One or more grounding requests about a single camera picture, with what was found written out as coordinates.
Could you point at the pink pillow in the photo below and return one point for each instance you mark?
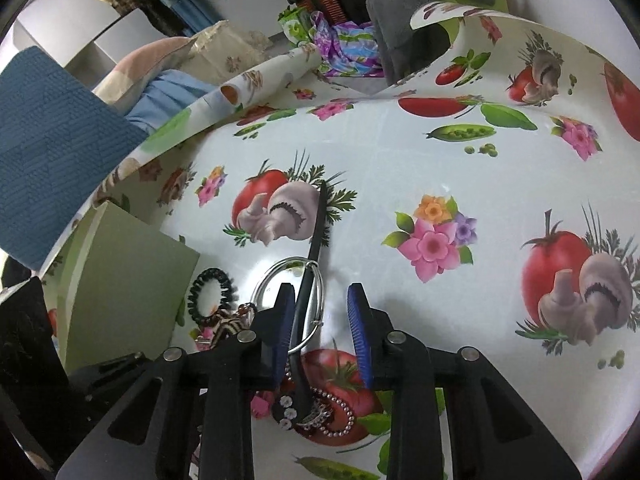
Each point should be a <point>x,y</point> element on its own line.
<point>145,67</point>

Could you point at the silver bangle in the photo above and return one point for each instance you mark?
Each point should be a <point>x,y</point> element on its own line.
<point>320,285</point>

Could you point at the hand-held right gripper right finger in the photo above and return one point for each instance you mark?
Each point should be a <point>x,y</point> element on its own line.
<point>358,335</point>

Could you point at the thin black headband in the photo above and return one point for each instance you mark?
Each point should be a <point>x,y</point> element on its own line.
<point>316,235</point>

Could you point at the colourful plastic bags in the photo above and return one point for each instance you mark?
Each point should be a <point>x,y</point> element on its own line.
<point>345,45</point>

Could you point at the red basket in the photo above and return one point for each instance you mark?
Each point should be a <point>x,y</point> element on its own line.
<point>325,2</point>

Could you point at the pale green box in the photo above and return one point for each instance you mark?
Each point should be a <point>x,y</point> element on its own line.
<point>130,280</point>

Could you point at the vegetable print tablecloth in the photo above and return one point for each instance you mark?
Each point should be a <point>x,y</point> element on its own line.
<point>450,170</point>

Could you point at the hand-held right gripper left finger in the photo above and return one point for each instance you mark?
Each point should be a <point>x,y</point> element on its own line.
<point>281,332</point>

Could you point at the blue textured mat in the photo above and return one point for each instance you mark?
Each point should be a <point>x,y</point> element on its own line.
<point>55,150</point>

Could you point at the light blue cloth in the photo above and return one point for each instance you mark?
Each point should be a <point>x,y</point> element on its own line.
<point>170,97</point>

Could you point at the green printed packet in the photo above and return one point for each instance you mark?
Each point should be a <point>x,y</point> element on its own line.
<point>295,27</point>

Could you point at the grey fleece clothing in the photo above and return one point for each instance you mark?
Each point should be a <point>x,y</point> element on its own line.
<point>410,15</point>

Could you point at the dark cloth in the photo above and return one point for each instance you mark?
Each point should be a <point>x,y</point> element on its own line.
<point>25,340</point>

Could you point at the beige floral pillow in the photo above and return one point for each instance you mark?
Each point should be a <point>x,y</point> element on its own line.
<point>235,50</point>

